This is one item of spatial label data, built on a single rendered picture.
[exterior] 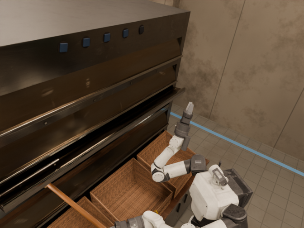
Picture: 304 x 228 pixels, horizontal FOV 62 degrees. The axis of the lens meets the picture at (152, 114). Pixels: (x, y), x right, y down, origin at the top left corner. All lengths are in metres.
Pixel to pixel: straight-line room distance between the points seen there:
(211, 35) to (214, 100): 1.13
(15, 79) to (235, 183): 1.31
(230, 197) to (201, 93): 3.36
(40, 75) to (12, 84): 0.14
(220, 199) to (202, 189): 0.12
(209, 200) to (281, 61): 3.03
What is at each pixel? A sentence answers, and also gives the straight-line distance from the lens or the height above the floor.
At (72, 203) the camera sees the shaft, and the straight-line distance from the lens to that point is 1.63.
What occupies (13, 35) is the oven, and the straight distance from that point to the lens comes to 1.32.
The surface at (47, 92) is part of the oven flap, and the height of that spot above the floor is 1.82.
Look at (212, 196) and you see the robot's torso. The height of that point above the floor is 1.39.
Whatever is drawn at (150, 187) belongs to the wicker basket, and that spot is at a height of 0.62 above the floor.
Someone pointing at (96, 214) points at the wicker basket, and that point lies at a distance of 2.13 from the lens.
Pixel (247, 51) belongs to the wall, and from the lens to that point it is 4.28.
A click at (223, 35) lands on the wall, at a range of 4.35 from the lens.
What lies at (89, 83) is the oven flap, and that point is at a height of 1.79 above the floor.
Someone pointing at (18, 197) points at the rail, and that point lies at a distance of 1.42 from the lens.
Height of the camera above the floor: 2.49
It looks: 32 degrees down
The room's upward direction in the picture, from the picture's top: 9 degrees clockwise
